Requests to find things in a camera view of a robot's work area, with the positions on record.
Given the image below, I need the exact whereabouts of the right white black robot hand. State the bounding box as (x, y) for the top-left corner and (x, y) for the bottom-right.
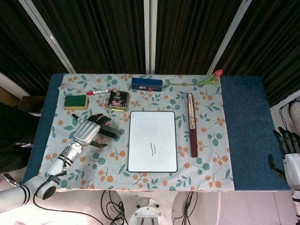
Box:
(268, 127), (300, 189)

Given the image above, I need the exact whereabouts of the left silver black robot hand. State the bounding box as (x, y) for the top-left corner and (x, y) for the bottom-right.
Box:
(72, 113), (113, 149)

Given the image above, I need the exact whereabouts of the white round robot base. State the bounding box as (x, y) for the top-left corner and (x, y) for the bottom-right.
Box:
(128, 198), (170, 225)

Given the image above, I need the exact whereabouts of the red white marker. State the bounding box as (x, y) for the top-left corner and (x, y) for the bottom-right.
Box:
(86, 89), (112, 96)

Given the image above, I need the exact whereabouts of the folded dark red hand fan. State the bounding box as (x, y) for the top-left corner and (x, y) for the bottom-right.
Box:
(187, 92), (199, 158)

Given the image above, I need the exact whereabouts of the green yellow scrub sponge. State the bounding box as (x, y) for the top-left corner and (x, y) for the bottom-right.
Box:
(64, 94), (90, 111)

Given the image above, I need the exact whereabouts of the black gold tin can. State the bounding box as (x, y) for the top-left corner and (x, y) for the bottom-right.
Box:
(107, 90), (129, 113)

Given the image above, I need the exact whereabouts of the blue felt table cover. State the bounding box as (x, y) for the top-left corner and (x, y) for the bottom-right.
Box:
(22, 73), (291, 192)

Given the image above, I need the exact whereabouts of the brown cardboard box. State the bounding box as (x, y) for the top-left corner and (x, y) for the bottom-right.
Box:
(18, 95), (46, 116)

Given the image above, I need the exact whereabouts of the black fabric mass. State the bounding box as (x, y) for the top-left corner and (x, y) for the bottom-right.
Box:
(0, 102), (42, 174)

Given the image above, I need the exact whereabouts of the blue printed pencil box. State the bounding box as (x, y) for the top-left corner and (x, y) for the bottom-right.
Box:
(131, 77), (164, 92)

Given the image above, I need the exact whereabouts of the chrome chair leg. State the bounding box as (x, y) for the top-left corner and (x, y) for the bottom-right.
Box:
(1, 172), (21, 188)

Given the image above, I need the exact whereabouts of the floral printed tablecloth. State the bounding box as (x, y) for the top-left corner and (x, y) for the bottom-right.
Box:
(37, 74), (236, 192)

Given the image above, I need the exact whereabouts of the black pleated curtain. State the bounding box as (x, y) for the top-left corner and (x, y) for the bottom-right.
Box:
(0, 0), (69, 97)
(31, 0), (148, 75)
(215, 0), (300, 108)
(154, 0), (245, 75)

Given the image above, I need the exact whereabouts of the pink tulip with green stem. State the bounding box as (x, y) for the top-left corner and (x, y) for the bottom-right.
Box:
(165, 69), (223, 87)

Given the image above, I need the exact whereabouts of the white whiteboard with black frame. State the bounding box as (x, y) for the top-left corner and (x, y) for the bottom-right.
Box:
(127, 111), (178, 173)

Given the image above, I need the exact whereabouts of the black cable bundle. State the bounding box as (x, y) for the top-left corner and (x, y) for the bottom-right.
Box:
(172, 191), (199, 225)
(100, 190), (129, 225)

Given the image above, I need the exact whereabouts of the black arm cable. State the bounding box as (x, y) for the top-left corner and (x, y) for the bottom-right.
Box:
(32, 175), (105, 225)

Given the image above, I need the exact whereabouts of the white metal frame post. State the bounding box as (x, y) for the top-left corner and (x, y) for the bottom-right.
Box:
(207, 0), (253, 76)
(18, 0), (76, 74)
(143, 0), (158, 75)

